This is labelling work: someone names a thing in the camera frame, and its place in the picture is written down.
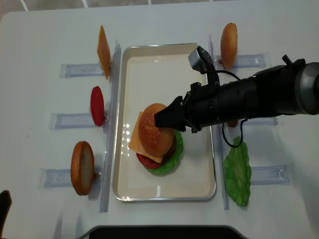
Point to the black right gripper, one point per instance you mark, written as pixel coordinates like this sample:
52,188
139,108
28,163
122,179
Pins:
197,110

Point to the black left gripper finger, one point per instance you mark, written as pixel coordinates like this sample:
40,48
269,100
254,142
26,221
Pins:
5,204

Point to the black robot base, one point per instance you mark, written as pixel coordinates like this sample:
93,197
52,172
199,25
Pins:
165,232

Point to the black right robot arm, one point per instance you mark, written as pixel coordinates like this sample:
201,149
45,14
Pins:
289,89

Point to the meat patty on burger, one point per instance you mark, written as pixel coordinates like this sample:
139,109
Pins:
170,152

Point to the cheese slice on burger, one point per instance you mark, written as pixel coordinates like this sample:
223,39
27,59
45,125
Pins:
136,146

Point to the lettuce leaf on burger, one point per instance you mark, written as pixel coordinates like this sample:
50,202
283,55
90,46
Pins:
173,161

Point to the tomato slice on burger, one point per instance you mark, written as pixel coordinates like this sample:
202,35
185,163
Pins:
147,162

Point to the spare brown meat patty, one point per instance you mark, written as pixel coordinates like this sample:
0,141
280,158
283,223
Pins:
232,123

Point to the spare red tomato slice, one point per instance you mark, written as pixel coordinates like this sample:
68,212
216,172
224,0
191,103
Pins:
97,106

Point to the spare green lettuce leaf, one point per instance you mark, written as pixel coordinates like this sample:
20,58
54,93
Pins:
237,171

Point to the spare orange cheese slice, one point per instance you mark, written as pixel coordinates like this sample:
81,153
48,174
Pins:
103,52

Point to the clear holder for tomato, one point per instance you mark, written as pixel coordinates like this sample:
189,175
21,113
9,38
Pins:
65,121

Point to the clear holder for cheese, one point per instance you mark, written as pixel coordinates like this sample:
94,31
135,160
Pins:
80,70

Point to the clear holder for lettuce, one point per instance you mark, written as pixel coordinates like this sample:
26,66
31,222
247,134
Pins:
270,175

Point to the white metal tray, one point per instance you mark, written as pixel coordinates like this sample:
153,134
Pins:
159,74

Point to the clear holder for bottom bun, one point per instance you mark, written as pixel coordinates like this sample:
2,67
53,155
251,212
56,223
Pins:
54,178

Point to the spare bottom bun slice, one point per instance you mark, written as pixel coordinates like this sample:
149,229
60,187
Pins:
82,168

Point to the spare top burger bun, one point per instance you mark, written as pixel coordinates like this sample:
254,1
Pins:
228,45

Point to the clear holder for patty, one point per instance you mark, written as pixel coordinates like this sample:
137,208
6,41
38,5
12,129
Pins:
259,121

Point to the clear holder for buns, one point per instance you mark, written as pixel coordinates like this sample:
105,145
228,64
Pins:
260,60

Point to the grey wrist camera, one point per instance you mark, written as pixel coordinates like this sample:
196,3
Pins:
198,59

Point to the left clear acrylic rail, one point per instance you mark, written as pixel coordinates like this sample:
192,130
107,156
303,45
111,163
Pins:
111,128

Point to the clear acrylic rail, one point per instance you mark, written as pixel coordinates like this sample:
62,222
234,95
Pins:
111,128
225,197

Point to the right clear acrylic rail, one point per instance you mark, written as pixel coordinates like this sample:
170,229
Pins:
225,197

